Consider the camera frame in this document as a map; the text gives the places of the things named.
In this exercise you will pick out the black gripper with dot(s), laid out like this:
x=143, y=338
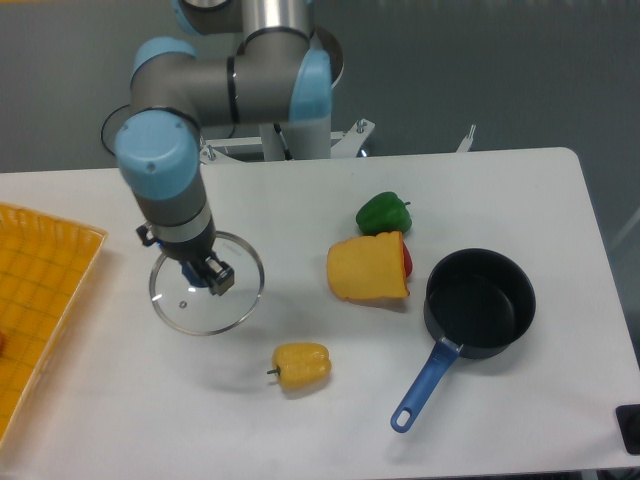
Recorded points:
x=192, y=245

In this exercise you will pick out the glass lid with blue knob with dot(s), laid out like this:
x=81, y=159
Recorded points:
x=191, y=305

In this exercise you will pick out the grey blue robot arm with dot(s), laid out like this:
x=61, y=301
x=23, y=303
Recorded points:
x=157, y=148

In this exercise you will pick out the yellow toy bell pepper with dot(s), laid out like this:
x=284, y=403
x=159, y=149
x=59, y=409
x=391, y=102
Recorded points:
x=299, y=366

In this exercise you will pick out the yellow toy bread slice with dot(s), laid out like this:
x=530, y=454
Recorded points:
x=368, y=268

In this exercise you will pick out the yellow plastic basket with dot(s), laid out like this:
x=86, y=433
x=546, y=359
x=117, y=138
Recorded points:
x=45, y=260

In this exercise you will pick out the green toy bell pepper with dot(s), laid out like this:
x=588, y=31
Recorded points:
x=385, y=212

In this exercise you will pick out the red toy pepper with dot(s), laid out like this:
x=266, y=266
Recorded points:
x=408, y=262

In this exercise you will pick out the black device at table edge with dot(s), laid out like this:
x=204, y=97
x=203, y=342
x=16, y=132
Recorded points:
x=628, y=418

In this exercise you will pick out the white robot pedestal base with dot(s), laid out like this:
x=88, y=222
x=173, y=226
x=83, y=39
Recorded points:
x=280, y=82

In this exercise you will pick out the black saucepan with blue handle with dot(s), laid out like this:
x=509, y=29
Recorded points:
x=477, y=303

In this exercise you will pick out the white table bracket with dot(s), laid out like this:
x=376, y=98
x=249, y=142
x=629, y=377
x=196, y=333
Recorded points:
x=467, y=141

